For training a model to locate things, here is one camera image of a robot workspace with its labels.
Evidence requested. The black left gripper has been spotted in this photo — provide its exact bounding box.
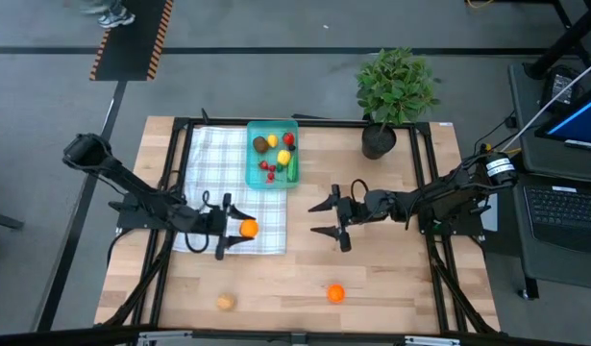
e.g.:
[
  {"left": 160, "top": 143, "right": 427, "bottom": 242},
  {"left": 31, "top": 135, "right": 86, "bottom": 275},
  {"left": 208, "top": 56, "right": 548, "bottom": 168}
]
[{"left": 195, "top": 192, "right": 258, "bottom": 262}]

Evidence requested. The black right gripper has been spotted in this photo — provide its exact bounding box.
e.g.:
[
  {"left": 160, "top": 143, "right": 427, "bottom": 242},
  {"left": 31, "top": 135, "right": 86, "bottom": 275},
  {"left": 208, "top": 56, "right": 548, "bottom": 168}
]
[{"left": 307, "top": 183, "right": 372, "bottom": 254}]

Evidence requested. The orange toy persimmon with stem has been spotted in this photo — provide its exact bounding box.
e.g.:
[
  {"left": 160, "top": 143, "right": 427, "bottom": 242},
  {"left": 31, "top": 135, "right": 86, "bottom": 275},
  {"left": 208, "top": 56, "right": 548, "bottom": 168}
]
[{"left": 239, "top": 218, "right": 260, "bottom": 239}]

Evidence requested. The tan toy potato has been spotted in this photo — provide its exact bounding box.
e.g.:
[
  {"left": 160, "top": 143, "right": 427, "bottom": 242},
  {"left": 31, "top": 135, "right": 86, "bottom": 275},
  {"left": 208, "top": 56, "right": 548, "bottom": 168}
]
[{"left": 215, "top": 293, "right": 238, "bottom": 312}]

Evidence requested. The orange toy tangerine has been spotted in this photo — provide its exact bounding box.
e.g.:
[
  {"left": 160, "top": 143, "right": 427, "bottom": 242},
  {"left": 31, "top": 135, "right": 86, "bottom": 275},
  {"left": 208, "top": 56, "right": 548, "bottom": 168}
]
[{"left": 326, "top": 284, "right": 347, "bottom": 305}]

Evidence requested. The teal translucent tupperware container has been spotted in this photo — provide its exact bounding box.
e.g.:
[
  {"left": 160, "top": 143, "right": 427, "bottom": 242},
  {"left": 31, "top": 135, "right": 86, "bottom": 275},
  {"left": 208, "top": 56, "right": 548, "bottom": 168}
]
[{"left": 245, "top": 119, "right": 301, "bottom": 189}]

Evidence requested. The white grey checkered cloth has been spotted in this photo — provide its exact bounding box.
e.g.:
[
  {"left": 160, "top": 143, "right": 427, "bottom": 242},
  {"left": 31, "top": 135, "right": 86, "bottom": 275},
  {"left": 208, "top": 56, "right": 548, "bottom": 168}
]
[{"left": 173, "top": 125, "right": 289, "bottom": 256}]

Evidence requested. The green plant in black pot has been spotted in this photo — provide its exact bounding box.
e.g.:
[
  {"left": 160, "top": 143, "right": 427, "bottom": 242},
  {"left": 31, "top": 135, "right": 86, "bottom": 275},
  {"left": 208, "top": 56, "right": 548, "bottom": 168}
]
[{"left": 355, "top": 46, "right": 443, "bottom": 161}]

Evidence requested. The yellow plug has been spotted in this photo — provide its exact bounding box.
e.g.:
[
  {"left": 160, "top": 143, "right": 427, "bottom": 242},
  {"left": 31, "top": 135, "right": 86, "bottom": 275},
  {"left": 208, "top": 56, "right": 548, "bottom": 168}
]
[{"left": 481, "top": 142, "right": 522, "bottom": 158}]

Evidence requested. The black orange-striped floor mat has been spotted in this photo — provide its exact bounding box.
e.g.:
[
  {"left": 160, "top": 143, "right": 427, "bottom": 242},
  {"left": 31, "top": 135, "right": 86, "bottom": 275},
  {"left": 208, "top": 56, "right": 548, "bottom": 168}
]
[{"left": 88, "top": 0, "right": 175, "bottom": 82}]

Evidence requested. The black crossbar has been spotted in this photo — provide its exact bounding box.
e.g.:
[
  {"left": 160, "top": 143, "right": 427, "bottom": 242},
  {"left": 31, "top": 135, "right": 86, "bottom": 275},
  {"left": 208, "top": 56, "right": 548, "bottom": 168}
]
[{"left": 0, "top": 324, "right": 591, "bottom": 346}]

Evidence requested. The dark laptop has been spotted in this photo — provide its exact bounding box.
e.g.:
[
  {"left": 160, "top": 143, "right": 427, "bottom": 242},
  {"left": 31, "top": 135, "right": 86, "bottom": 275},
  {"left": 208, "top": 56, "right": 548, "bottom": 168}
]
[{"left": 523, "top": 185, "right": 591, "bottom": 255}]

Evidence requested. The dark metal leg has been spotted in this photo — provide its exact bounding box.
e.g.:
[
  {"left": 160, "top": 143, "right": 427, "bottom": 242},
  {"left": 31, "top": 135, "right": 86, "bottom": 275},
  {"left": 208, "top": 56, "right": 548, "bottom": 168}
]
[{"left": 0, "top": 210, "right": 26, "bottom": 231}]

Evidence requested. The person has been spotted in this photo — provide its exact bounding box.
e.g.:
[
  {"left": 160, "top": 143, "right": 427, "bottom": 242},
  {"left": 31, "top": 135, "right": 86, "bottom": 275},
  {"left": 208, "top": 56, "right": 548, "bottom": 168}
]
[{"left": 63, "top": 0, "right": 136, "bottom": 29}]

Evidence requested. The black power adapter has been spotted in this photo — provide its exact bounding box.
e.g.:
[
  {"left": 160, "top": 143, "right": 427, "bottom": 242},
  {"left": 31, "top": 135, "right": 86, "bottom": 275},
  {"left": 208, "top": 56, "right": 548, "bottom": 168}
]
[{"left": 539, "top": 64, "right": 584, "bottom": 114}]

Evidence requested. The monitor with blue screen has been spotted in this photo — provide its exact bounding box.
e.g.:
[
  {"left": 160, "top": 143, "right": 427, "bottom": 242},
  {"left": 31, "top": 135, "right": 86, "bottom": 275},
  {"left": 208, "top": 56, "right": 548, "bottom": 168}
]
[{"left": 534, "top": 81, "right": 591, "bottom": 153}]

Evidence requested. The black stand leg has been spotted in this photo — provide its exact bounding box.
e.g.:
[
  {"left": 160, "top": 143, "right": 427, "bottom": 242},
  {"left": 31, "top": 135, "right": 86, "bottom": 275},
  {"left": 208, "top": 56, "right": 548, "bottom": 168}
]
[{"left": 523, "top": 0, "right": 591, "bottom": 81}]

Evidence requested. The black aluminium table frame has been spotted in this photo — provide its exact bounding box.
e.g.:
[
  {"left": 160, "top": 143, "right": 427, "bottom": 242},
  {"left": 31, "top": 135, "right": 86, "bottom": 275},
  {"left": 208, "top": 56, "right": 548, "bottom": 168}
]
[{"left": 95, "top": 114, "right": 501, "bottom": 337}]

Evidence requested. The silver mount bracket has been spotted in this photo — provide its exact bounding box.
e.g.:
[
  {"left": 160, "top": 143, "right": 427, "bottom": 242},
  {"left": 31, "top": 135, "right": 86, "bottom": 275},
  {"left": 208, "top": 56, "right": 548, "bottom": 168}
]
[
  {"left": 136, "top": 330, "right": 193, "bottom": 346},
  {"left": 404, "top": 334, "right": 462, "bottom": 346}
]

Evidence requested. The white cable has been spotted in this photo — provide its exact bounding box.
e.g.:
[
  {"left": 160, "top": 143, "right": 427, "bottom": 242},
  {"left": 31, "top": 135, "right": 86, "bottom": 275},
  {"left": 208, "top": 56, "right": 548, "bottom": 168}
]
[{"left": 504, "top": 56, "right": 591, "bottom": 151}]

